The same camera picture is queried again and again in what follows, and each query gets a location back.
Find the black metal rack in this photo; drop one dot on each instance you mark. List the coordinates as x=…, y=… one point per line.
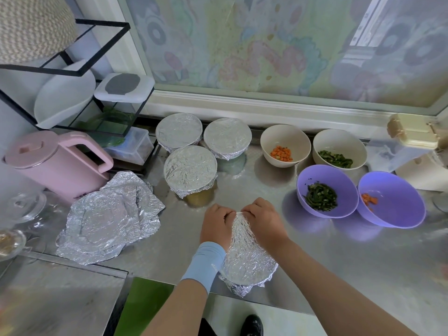
x=115, y=31

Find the beige bowl with greens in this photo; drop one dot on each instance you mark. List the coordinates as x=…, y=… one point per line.
x=339, y=142

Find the white bowl carrot pieces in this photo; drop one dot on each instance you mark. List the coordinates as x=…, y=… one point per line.
x=285, y=137

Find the black right shoe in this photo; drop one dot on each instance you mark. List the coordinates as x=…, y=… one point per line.
x=252, y=324

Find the window with cartoon film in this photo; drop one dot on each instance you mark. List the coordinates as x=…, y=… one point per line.
x=287, y=45

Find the pink electric kettle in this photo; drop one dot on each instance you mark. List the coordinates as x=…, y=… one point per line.
x=52, y=164

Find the person's right hand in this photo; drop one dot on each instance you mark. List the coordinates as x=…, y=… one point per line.
x=266, y=224

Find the person's left hand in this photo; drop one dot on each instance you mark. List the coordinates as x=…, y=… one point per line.
x=218, y=226

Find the foil-covered bowl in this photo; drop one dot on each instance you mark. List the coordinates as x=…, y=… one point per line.
x=227, y=136
x=248, y=262
x=178, y=130
x=190, y=170

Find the stainless steel countertop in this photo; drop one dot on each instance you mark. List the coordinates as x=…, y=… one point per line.
x=364, y=262

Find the clear plastic box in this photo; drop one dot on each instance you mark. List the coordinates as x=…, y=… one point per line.
x=129, y=144

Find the cream organiser tray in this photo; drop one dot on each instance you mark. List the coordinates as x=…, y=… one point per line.
x=430, y=172

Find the person's left forearm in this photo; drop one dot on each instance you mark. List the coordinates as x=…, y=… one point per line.
x=175, y=311

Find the black trousers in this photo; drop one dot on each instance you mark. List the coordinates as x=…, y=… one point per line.
x=206, y=327

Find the stack of aluminium foil sheets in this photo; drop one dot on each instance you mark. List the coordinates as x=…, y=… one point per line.
x=108, y=217

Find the clear glass jar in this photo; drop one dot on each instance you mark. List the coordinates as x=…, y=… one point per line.
x=24, y=206

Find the purple bowl carrot pieces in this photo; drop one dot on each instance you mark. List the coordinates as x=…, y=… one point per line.
x=395, y=200

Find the white plate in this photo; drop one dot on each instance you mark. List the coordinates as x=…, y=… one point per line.
x=64, y=98

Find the green floor mat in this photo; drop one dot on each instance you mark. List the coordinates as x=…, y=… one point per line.
x=143, y=308

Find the person's right forearm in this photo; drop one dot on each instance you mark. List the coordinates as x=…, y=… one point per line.
x=343, y=297

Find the purple bowl chopped greens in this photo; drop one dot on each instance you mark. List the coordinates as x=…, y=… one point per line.
x=327, y=177

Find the light blue wristband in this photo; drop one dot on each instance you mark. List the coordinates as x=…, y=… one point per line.
x=204, y=266

